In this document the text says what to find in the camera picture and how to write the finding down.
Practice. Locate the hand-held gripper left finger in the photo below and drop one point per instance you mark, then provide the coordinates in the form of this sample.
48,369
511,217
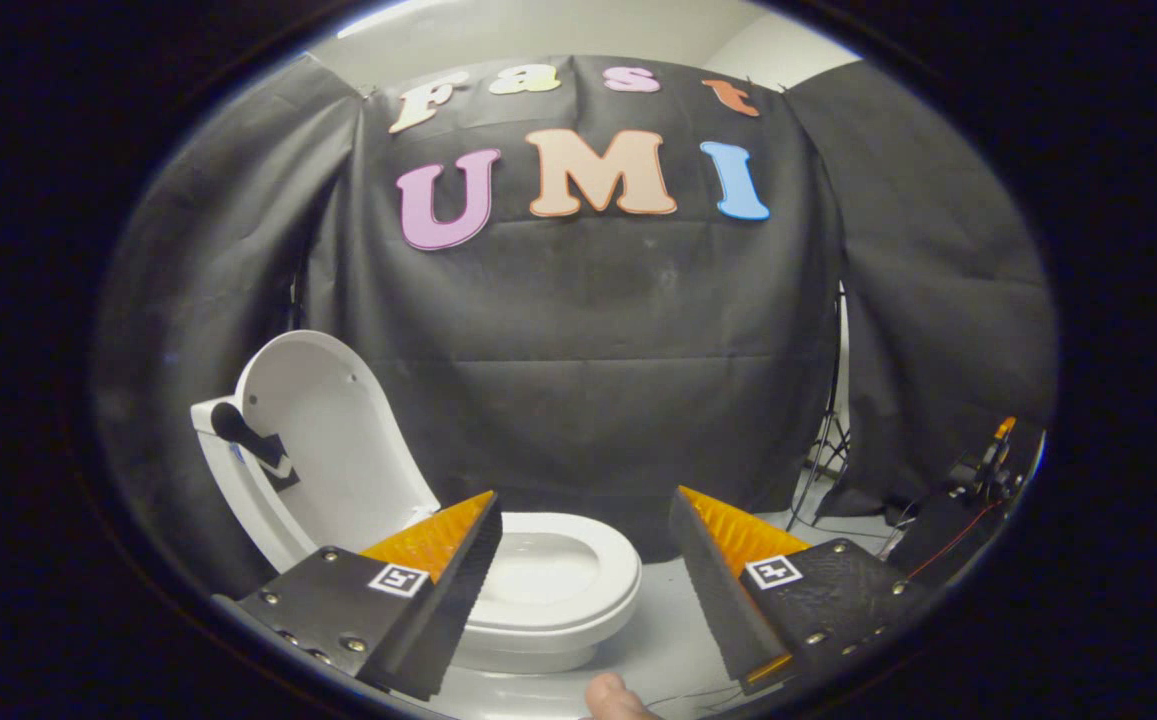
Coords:
448,610

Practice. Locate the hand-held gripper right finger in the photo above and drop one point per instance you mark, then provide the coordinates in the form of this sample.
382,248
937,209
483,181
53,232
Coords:
723,600

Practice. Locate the white toilet lid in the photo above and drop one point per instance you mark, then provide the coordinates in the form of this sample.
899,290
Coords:
338,450

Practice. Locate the white toilet bowl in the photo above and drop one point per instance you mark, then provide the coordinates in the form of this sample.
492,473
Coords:
548,570

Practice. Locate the black backdrop cloth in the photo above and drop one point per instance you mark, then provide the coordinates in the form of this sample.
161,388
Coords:
588,330

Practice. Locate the orange tipped tool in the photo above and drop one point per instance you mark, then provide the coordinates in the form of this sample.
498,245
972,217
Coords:
1004,427

